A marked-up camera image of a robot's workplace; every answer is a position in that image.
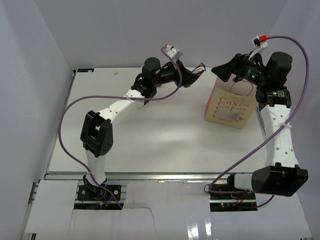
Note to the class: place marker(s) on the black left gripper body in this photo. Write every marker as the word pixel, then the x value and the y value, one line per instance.
pixel 176 77

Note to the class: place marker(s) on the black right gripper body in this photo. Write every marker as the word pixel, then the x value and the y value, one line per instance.
pixel 247 70

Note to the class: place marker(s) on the brown candy wrapper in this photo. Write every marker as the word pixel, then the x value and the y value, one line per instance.
pixel 199 69

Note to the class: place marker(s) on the beige paper cakes bag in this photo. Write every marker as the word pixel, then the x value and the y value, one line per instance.
pixel 231 103

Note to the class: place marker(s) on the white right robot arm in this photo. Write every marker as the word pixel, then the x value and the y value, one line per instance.
pixel 282 175

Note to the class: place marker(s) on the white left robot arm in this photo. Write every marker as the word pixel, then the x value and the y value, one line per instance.
pixel 97 130

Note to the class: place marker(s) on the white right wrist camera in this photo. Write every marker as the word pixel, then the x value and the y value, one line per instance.
pixel 260 44

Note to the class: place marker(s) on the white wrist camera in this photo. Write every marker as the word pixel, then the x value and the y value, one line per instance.
pixel 173 52
pixel 260 44

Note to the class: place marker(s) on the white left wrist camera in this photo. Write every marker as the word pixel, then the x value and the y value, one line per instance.
pixel 173 52

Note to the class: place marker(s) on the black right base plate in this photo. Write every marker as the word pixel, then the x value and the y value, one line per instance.
pixel 231 195

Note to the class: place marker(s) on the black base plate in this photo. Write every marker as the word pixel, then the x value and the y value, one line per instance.
pixel 85 194
pixel 231 195

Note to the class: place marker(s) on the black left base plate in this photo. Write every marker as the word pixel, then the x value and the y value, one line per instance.
pixel 85 194

